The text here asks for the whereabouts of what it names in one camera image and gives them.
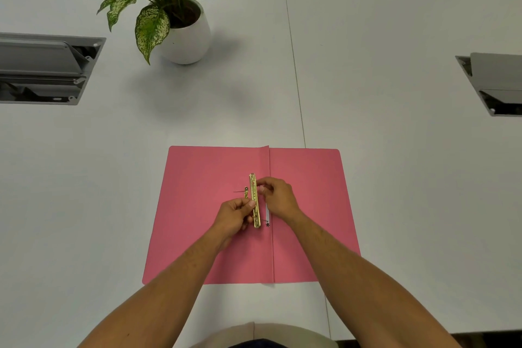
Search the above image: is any person's right hand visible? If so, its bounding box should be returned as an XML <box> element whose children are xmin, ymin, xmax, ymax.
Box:
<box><xmin>256</xmin><ymin>177</ymin><xmax>302</xmax><ymax>225</ymax></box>

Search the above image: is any person's left hand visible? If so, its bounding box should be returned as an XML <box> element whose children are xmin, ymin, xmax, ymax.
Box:
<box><xmin>210</xmin><ymin>198</ymin><xmax>257</xmax><ymax>243</ymax></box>

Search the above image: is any gold metal fastener bar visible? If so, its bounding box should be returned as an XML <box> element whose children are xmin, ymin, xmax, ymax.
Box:
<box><xmin>249</xmin><ymin>173</ymin><xmax>262</xmax><ymax>229</ymax></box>

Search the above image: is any person's right forearm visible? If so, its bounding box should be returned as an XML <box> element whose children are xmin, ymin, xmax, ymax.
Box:
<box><xmin>281</xmin><ymin>209</ymin><xmax>462</xmax><ymax>348</ymax></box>

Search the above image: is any person's left forearm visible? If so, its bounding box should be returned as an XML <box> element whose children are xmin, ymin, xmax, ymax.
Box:
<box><xmin>77</xmin><ymin>226</ymin><xmax>230</xmax><ymax>348</ymax></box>

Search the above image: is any pink paper file folder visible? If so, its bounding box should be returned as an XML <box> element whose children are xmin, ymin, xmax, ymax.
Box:
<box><xmin>142</xmin><ymin>145</ymin><xmax>361</xmax><ymax>285</ymax></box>

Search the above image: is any white round plant pot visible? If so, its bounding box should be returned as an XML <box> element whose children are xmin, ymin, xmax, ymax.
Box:
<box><xmin>157</xmin><ymin>0</ymin><xmax>212</xmax><ymax>65</ymax></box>

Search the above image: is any grey table cable box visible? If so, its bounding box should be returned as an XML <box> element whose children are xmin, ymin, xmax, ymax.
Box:
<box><xmin>0</xmin><ymin>32</ymin><xmax>107</xmax><ymax>106</ymax></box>
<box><xmin>455</xmin><ymin>52</ymin><xmax>522</xmax><ymax>117</ymax></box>

